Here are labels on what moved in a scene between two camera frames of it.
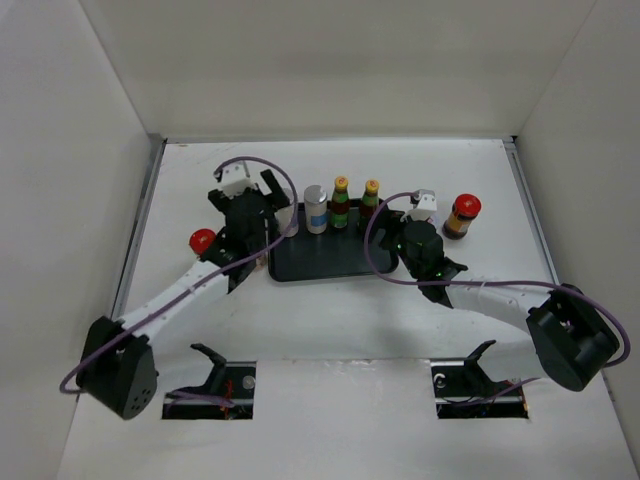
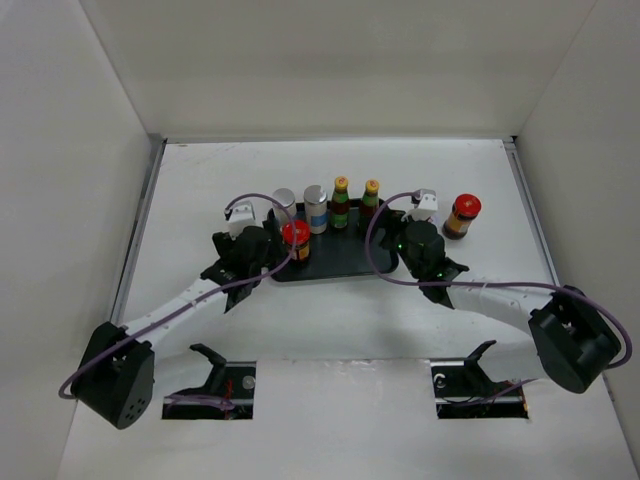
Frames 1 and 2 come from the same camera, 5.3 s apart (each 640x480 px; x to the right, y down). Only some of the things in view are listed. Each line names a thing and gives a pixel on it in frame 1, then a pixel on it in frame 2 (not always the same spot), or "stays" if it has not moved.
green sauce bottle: x=369 y=205 stays
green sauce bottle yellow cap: x=340 y=203 stays
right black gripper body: x=395 y=240 stays
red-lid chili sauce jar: x=200 y=239 to x=301 y=252
